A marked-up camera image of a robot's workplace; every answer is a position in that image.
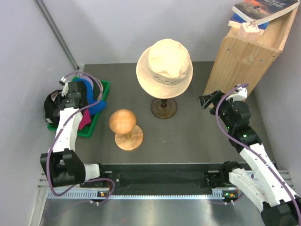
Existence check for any green plastic tray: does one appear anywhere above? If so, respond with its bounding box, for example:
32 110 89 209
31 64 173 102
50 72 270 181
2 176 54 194
44 75 110 137

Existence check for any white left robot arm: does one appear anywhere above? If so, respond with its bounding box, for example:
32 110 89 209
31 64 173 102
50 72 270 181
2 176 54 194
40 79 107 188

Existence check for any lavender baseball cap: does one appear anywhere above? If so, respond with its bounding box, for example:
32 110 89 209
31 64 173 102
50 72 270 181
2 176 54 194
80 74 100 100

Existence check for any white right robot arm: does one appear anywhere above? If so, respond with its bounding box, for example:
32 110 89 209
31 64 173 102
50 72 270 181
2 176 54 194
199 88 301 226

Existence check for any tall wooden shelf box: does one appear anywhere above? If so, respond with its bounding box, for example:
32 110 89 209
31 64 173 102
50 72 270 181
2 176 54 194
204 9 297 95

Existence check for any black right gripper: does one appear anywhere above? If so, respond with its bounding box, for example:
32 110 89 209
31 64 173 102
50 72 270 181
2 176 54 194
198 90 238 131

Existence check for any magenta baseball cap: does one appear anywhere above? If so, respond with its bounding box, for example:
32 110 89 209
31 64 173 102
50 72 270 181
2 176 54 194
78 109 91 130

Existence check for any dark wooden hat stand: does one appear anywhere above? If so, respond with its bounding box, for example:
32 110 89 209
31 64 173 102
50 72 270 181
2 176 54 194
150 98 177 119

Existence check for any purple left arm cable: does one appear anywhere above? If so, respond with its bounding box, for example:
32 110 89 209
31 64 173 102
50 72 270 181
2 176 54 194
46 72 116 201

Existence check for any black baseball cap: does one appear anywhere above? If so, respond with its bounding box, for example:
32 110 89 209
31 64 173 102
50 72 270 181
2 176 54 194
44 89 62 125

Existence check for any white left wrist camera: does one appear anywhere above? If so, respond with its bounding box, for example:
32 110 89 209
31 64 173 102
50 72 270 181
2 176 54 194
59 76 69 97

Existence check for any blue baseball cap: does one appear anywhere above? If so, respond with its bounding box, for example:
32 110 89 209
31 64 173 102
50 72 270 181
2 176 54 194
73 77 107 116

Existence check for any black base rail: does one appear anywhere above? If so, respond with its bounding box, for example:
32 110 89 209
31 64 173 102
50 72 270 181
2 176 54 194
79 162 236 190

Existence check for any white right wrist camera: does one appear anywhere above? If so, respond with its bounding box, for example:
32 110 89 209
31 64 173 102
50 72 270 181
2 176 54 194
226 87 248 102

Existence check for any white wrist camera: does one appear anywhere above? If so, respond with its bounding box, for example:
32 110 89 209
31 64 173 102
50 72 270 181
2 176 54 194
226 87 248 102
59 76 69 97

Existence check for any grey cable duct strip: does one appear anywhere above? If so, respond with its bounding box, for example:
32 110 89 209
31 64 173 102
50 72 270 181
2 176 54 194
48 190 239 200

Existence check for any light wooden hat stand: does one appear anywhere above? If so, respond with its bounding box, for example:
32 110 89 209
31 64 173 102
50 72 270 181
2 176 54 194
109 109 143 151

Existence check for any cream bucket hat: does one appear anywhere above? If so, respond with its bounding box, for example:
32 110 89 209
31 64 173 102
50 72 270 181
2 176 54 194
136 39 193 99

